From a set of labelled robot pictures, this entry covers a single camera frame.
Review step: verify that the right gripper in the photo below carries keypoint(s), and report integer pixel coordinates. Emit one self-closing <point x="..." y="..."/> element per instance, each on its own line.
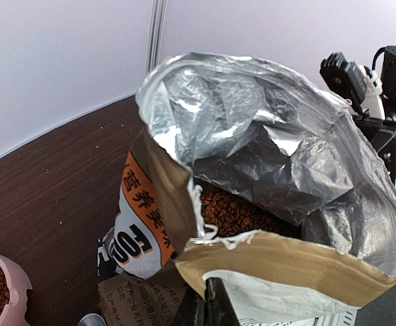
<point x="382" y="136"/>

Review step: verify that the pink double pet feeder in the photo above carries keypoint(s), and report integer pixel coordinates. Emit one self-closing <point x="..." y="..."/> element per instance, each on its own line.
<point x="14" y="284"/>

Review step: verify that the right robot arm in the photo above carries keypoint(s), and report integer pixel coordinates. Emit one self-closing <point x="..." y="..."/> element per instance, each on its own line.
<point x="388" y="79"/>

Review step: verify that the right aluminium frame post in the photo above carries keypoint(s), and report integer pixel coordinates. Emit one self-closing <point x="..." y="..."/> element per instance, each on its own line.
<point x="158" y="13"/>

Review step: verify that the pet food bag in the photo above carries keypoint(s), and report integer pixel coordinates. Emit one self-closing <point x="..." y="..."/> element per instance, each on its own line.
<point x="263" y="132"/>

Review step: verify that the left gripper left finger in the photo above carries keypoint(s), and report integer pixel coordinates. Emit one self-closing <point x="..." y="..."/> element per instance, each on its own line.
<point x="191" y="310"/>

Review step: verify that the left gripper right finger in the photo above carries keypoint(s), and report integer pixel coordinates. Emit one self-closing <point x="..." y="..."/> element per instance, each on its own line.
<point x="218" y="308"/>

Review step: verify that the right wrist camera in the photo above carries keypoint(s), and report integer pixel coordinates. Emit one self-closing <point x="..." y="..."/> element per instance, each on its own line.
<point x="343" y="77"/>

